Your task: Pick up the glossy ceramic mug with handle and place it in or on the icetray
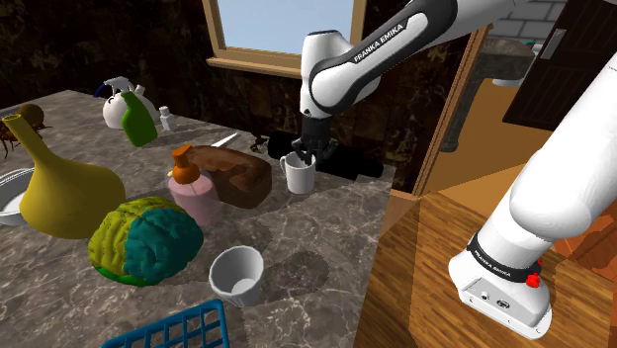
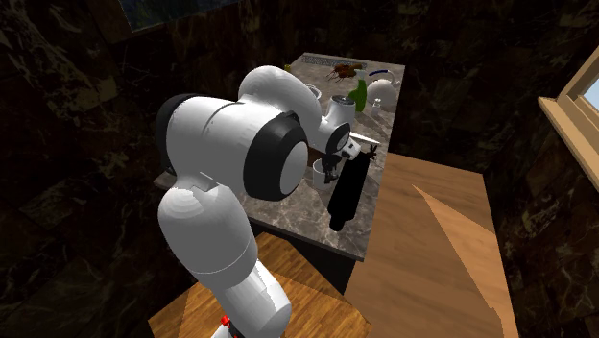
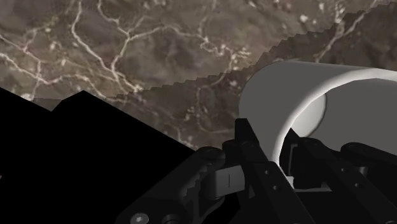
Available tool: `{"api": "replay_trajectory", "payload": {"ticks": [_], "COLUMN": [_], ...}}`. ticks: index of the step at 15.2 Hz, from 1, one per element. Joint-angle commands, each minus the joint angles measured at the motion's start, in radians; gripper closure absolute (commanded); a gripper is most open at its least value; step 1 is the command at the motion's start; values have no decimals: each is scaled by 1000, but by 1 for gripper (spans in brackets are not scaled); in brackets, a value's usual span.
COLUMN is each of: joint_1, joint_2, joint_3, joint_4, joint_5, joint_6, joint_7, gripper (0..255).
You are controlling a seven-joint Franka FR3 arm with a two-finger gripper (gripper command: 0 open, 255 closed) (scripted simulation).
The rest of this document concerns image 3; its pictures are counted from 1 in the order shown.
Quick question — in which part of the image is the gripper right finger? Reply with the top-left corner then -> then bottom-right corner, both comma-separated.
280,129 -> 397,224

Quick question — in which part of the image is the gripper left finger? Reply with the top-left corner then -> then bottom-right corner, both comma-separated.
115,118 -> 316,224

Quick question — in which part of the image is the white cup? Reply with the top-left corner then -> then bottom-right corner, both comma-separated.
238,60 -> 397,188

